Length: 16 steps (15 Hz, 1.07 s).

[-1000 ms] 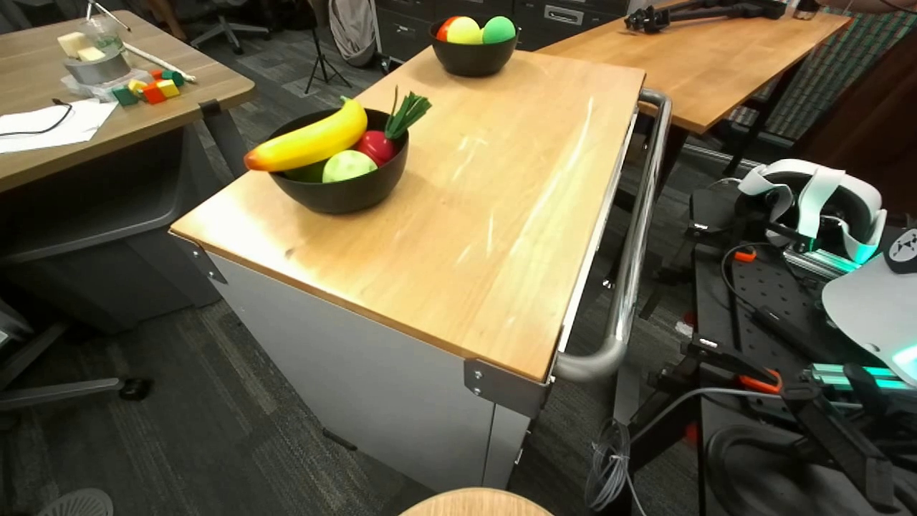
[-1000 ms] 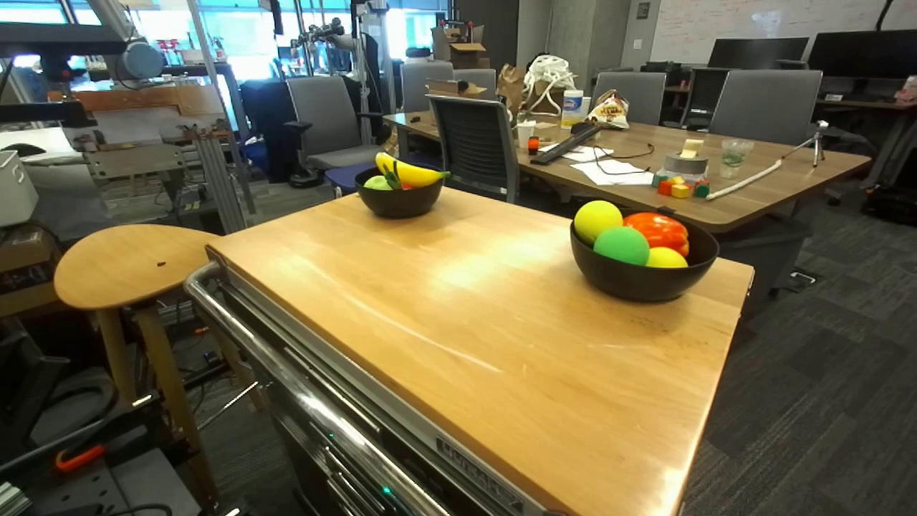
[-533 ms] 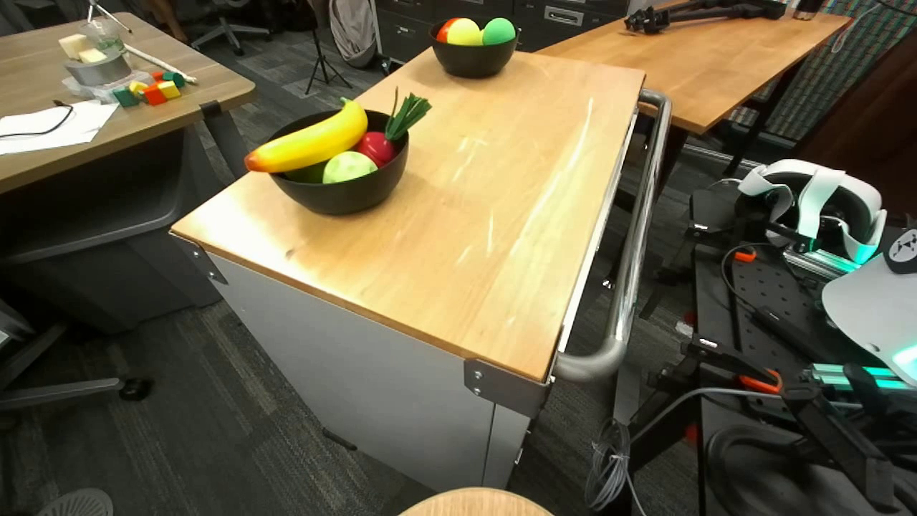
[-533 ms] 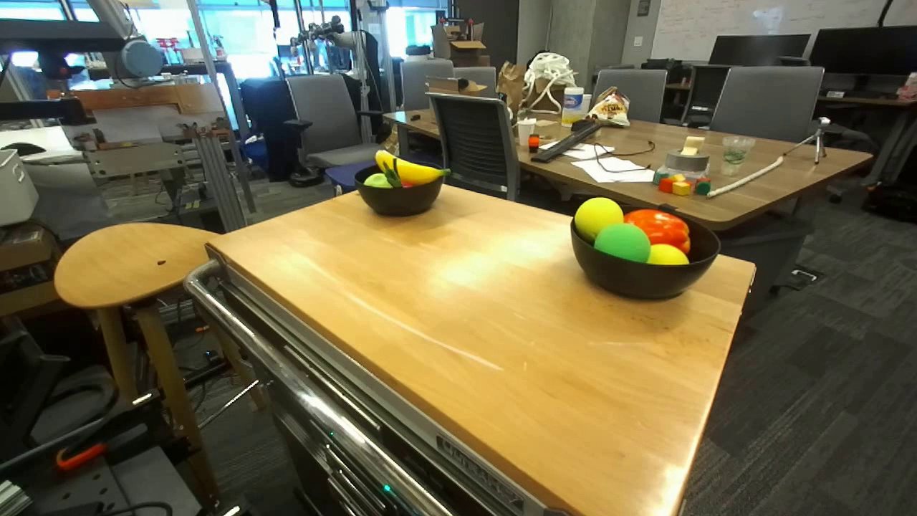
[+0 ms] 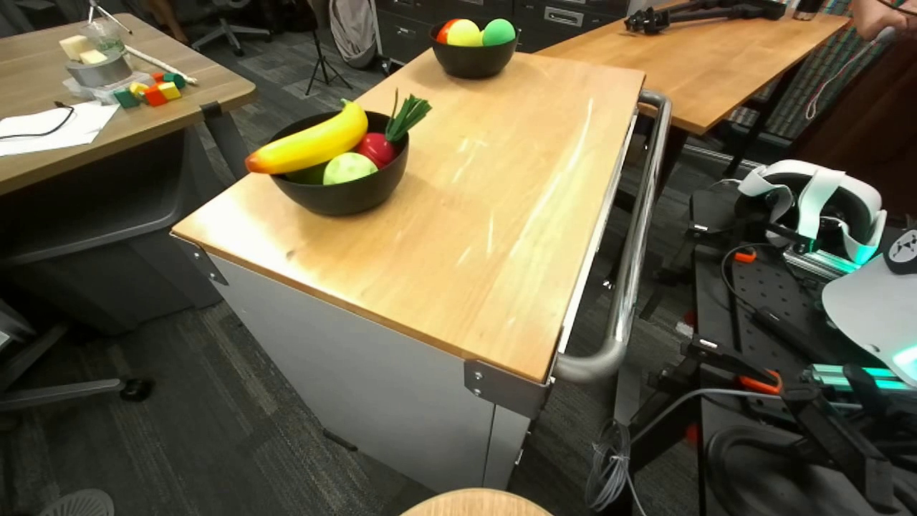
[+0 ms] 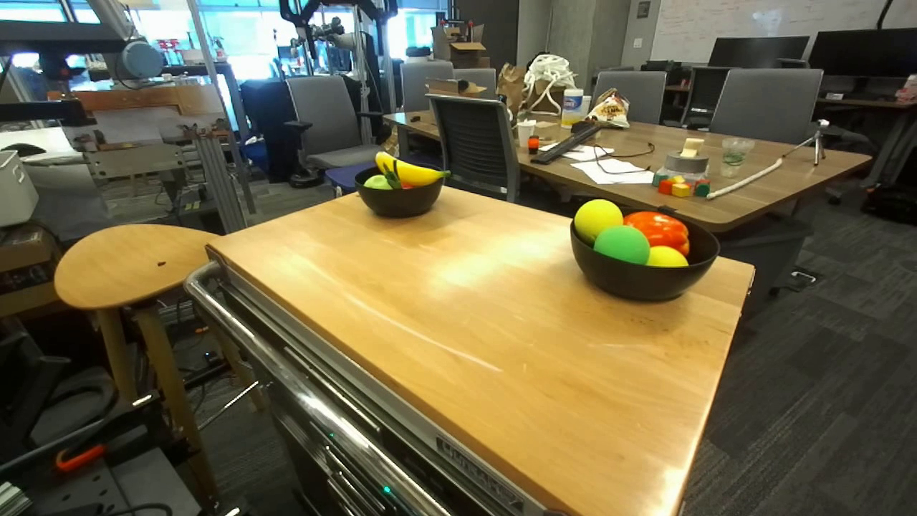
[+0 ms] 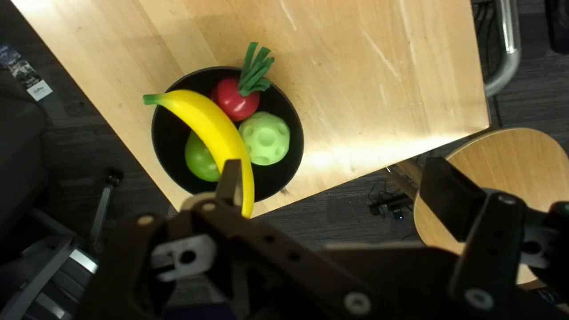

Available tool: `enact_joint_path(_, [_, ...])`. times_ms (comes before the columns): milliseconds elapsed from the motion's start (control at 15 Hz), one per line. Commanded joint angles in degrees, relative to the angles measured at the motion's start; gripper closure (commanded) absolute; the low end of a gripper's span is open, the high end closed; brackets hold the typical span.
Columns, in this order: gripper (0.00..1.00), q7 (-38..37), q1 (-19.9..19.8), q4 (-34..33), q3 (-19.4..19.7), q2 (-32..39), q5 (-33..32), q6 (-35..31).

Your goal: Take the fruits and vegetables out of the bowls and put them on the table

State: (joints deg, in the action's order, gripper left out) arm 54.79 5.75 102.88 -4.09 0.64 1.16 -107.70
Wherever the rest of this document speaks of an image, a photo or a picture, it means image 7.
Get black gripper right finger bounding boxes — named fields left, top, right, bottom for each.
left=420, top=155, right=530, bottom=320

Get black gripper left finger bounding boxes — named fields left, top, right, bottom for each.
left=77, top=159, right=322, bottom=320

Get light green dimpled ball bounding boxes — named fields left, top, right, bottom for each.
left=237, top=111, right=294, bottom=170

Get yellow toy banana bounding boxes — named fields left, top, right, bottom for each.
left=141, top=88, right=258, bottom=221

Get red toy radish green leaves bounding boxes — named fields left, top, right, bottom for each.
left=210, top=42, right=278, bottom=123

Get round wooden stool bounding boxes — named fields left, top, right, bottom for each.
left=413, top=127, right=569, bottom=289

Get small black bowl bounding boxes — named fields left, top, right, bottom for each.
left=150, top=65, right=306, bottom=205

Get silver cart handle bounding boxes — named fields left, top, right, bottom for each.
left=482, top=0, right=523, bottom=100

